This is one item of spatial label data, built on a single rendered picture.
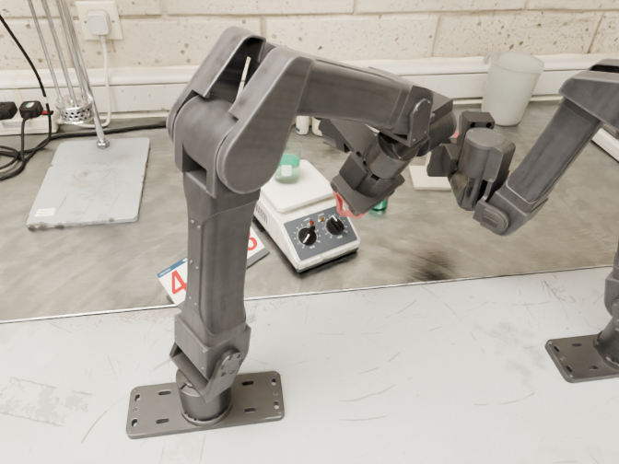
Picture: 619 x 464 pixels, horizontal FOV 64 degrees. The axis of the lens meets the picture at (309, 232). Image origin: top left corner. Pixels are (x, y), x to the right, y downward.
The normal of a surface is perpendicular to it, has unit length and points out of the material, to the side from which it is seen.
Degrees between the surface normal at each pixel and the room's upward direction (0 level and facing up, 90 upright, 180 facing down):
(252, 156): 90
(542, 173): 90
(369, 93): 86
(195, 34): 90
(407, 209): 0
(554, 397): 0
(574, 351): 0
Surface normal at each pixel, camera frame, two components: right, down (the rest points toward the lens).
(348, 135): 0.26, -0.37
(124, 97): 0.15, 0.65
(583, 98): -0.74, 0.42
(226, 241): 0.62, 0.55
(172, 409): 0.04, -0.76
